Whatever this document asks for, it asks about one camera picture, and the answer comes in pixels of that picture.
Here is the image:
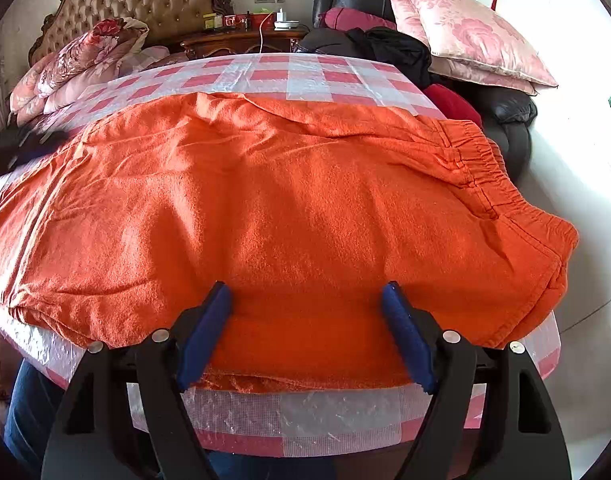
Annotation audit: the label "pink floral pillow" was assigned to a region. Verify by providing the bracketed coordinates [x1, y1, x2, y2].
[390, 0, 558, 96]

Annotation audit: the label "red box on nightstand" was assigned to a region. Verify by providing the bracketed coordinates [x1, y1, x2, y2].
[223, 12, 276, 32]

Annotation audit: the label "red white checkered tablecloth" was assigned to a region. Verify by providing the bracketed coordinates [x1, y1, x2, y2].
[0, 52, 563, 458]

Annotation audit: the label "floral folded quilt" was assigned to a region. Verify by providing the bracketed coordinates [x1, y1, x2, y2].
[10, 18, 170, 127]

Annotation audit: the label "orange pants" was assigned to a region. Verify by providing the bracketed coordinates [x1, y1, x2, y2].
[0, 92, 579, 393]

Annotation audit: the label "red cushion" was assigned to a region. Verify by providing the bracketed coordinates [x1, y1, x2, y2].
[423, 84, 482, 129]

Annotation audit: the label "dark wooden nightstand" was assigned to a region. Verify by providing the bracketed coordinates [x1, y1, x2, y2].
[180, 27, 309, 60]

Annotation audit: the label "maroon cushion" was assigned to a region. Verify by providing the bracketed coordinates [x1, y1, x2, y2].
[319, 8, 397, 32]

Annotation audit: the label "black garment on chair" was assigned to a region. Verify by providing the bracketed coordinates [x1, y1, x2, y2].
[345, 27, 432, 90]

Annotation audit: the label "white charger cable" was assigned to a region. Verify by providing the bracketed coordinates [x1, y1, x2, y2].
[256, 6, 287, 54]

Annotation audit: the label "blue jeans leg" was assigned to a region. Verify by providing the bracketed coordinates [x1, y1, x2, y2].
[4, 360, 64, 479]

